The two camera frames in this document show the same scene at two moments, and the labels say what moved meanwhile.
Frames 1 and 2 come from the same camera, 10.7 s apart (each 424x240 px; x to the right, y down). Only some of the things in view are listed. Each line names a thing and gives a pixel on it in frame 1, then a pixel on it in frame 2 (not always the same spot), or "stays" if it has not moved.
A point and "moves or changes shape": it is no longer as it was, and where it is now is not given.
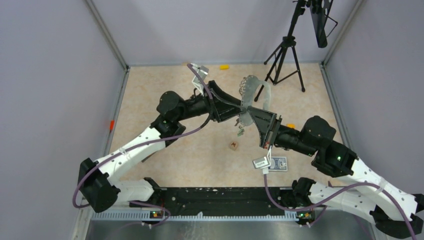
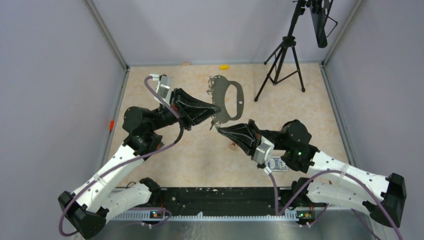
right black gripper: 266,122 → 236,133
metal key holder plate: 261,98 moves or changes shape
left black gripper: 220,111 → 197,110
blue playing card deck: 278,164 stays
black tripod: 286,62 stays
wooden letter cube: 233,145 stays
